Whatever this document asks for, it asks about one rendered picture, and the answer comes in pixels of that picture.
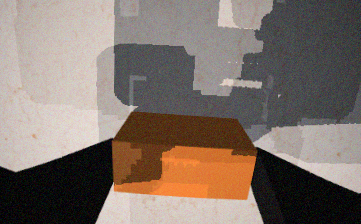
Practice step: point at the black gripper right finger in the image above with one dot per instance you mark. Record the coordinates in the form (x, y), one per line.
(288, 194)

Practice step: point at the orange block with dark square face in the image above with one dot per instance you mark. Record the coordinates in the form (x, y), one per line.
(184, 156)

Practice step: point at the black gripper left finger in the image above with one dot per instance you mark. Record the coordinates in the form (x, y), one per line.
(67, 190)

